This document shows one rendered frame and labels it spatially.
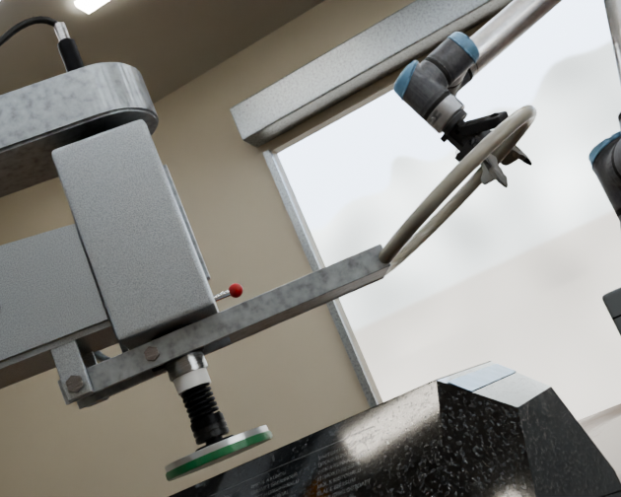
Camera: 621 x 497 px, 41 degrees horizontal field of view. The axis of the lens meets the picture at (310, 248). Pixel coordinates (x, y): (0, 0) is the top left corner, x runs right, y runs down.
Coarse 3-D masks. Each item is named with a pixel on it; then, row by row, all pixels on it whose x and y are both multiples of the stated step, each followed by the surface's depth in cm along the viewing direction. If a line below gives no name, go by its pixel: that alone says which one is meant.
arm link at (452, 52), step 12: (456, 36) 199; (444, 48) 198; (456, 48) 197; (468, 48) 198; (432, 60) 197; (444, 60) 196; (456, 60) 197; (468, 60) 199; (444, 72) 196; (456, 72) 198; (456, 84) 207
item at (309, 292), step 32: (352, 256) 168; (288, 288) 165; (320, 288) 166; (352, 288) 175; (224, 320) 163; (256, 320) 163; (128, 352) 161; (160, 352) 161; (96, 384) 159; (128, 384) 170
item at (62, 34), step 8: (56, 24) 184; (64, 24) 185; (56, 32) 184; (64, 32) 183; (64, 40) 182; (72, 40) 183; (64, 48) 182; (72, 48) 182; (64, 56) 181; (72, 56) 181; (80, 56) 183; (64, 64) 182; (72, 64) 181; (80, 64) 181
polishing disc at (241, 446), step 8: (264, 432) 159; (248, 440) 155; (256, 440) 156; (264, 440) 159; (200, 448) 160; (224, 448) 152; (232, 448) 153; (240, 448) 153; (248, 448) 165; (208, 456) 152; (216, 456) 152; (224, 456) 153; (232, 456) 169; (184, 464) 153; (192, 464) 152; (200, 464) 152; (208, 464) 163; (168, 472) 157; (176, 472) 154; (184, 472) 153; (192, 472) 169
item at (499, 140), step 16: (528, 112) 164; (496, 128) 158; (512, 128) 158; (480, 144) 156; (496, 144) 156; (512, 144) 189; (464, 160) 155; (480, 160) 155; (448, 176) 155; (464, 176) 155; (480, 176) 197; (432, 192) 156; (448, 192) 155; (464, 192) 199; (416, 208) 158; (432, 208) 156; (448, 208) 200; (416, 224) 158; (432, 224) 199; (400, 240) 161; (416, 240) 197; (384, 256) 166; (400, 256) 192
